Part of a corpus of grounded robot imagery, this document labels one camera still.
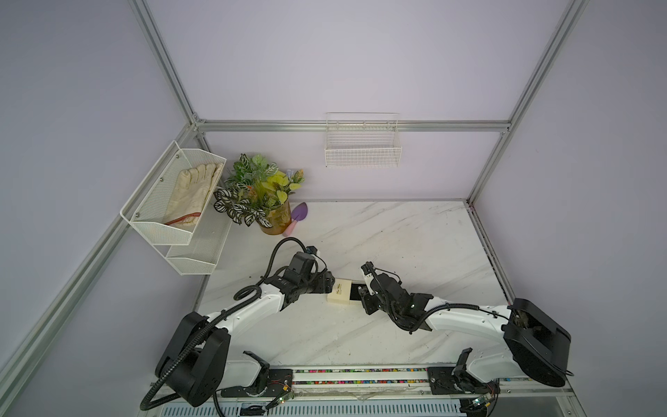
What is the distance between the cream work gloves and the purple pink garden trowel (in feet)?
1.23

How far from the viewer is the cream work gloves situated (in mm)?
730

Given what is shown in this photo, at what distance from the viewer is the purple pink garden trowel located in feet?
3.60
